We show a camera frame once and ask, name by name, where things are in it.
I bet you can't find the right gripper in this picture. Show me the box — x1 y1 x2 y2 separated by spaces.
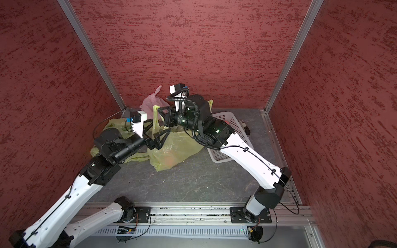
159 103 204 131

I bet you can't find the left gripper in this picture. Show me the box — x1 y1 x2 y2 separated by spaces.
114 128 171 162

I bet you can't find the pink plastic bag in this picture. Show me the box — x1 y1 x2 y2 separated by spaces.
140 85 170 119

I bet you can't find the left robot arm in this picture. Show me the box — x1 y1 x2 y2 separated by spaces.
9 120 171 248

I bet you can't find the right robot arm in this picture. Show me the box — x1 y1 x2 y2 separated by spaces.
157 93 291 223

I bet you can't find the peach in basket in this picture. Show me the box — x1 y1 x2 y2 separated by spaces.
163 157 177 167

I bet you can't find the green avocado print bag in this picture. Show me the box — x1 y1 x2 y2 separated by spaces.
93 118 134 139

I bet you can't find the white plastic basket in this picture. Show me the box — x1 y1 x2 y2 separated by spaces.
208 112 253 164

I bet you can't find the small black object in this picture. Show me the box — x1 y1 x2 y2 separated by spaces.
239 119 251 137

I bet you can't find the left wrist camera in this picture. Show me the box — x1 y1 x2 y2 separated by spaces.
129 111 147 138

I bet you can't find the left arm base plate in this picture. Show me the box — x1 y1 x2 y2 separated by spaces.
115 207 152 224

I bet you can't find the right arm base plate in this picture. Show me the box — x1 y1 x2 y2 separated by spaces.
230 207 272 224

